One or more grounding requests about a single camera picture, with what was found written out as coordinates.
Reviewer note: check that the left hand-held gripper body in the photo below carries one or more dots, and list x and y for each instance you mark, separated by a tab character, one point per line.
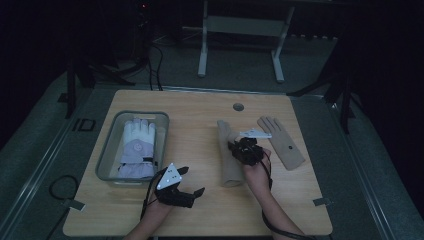
169	178

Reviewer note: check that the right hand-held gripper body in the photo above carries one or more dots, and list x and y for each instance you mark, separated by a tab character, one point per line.
250	151

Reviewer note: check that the plain beige glove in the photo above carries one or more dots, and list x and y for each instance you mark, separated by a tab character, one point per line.
230	166

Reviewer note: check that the purple and white glove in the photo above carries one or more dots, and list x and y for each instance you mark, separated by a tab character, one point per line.
137	146

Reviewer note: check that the grey plastic bin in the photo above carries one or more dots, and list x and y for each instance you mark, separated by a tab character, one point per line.
110	156

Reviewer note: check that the person's right hand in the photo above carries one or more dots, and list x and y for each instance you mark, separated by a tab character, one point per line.
258	178

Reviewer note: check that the person's left hand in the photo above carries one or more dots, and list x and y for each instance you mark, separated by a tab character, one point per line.
158	210

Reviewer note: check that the beige glove with dark dot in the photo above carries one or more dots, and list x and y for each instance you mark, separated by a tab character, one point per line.
283	143

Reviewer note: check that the grey table grommet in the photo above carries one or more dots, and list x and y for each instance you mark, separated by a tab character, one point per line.
238	107

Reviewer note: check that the grey tape piece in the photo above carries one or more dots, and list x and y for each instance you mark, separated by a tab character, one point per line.
74	204
321	201

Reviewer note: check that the black tripod stand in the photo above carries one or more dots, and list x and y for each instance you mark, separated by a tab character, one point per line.
345	110
70	93

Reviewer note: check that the black rectangular floor bracket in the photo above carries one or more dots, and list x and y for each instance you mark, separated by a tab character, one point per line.
76	125

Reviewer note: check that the white metal desk frame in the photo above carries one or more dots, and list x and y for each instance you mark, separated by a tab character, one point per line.
245	26

